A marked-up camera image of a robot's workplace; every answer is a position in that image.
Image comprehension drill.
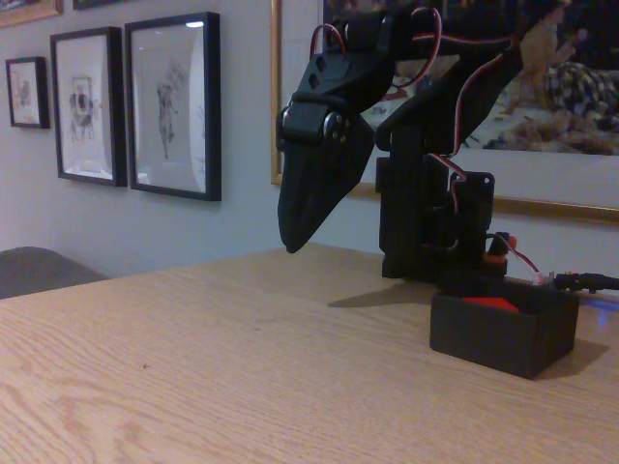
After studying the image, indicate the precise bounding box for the red cube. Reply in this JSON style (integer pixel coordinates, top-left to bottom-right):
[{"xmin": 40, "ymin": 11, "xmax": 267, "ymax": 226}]
[{"xmin": 460, "ymin": 295, "xmax": 520, "ymax": 314}]

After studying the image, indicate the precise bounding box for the black box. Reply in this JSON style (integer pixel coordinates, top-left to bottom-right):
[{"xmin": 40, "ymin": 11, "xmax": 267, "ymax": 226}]
[{"xmin": 428, "ymin": 278, "xmax": 580, "ymax": 380}]

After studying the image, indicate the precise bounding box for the large black framed drawing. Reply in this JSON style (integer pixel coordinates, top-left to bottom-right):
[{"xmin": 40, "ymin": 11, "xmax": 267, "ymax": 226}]
[{"xmin": 124, "ymin": 12, "xmax": 222, "ymax": 202}]

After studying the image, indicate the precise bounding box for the medium black framed drawing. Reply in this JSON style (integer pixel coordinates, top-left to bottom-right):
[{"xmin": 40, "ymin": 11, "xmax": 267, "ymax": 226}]
[{"xmin": 49, "ymin": 26, "xmax": 129, "ymax": 189}]

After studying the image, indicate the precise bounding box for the small controller circuit board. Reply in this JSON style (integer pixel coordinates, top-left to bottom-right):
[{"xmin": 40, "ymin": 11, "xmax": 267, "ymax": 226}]
[{"xmin": 526, "ymin": 270, "xmax": 558, "ymax": 290}]

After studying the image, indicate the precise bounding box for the large gold framed painting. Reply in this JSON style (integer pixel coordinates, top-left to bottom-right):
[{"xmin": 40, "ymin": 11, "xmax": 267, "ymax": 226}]
[{"xmin": 270, "ymin": 0, "xmax": 619, "ymax": 226}]

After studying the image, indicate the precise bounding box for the dark framed picture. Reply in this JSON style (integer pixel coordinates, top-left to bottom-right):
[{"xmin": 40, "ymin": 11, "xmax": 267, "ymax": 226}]
[{"xmin": 72, "ymin": 0, "xmax": 146, "ymax": 12}]

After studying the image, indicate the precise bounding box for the grey upholstered chair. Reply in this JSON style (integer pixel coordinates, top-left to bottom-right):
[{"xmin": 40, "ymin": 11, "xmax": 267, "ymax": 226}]
[{"xmin": 0, "ymin": 246, "xmax": 110, "ymax": 301}]

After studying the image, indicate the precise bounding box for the small black framed drawing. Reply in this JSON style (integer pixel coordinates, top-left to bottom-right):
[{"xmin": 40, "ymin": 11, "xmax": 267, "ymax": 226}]
[{"xmin": 5, "ymin": 56, "xmax": 51, "ymax": 130}]

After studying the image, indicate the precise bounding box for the gold framed picture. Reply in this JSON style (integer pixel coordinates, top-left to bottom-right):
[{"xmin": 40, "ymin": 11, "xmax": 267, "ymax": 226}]
[{"xmin": 0, "ymin": 0, "xmax": 65, "ymax": 28}]

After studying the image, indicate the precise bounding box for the short red wrist cable loop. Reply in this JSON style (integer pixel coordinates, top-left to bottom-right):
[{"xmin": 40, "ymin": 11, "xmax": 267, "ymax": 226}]
[{"xmin": 309, "ymin": 23, "xmax": 346, "ymax": 55}]

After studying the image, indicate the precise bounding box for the long red white servo cable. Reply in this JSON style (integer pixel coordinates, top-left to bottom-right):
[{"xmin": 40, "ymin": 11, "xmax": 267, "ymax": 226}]
[{"xmin": 389, "ymin": 6, "xmax": 522, "ymax": 248}]

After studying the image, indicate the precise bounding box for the white red base cable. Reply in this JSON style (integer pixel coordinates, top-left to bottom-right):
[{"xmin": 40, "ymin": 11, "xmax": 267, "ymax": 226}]
[{"xmin": 497, "ymin": 233, "xmax": 542, "ymax": 282}]

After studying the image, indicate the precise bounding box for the black power cable plug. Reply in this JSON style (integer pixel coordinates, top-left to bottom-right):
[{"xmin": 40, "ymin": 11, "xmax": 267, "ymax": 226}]
[{"xmin": 554, "ymin": 272, "xmax": 619, "ymax": 294}]

